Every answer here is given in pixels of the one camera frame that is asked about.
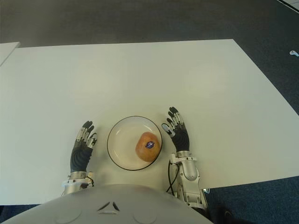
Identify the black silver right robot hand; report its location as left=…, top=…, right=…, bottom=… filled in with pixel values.
left=161, top=106, right=191, bottom=153

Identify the grey robot torso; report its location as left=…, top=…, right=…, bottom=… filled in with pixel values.
left=0, top=184, right=211, bottom=224

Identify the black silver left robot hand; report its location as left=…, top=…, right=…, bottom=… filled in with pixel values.
left=70, top=120, right=98, bottom=174

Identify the red yellow apple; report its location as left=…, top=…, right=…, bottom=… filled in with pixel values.
left=135, top=132, right=162, bottom=162

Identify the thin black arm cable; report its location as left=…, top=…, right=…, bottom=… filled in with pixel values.
left=166, top=161, right=179, bottom=193

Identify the white plate with black rim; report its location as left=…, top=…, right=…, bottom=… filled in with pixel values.
left=107, top=115, right=164, bottom=172

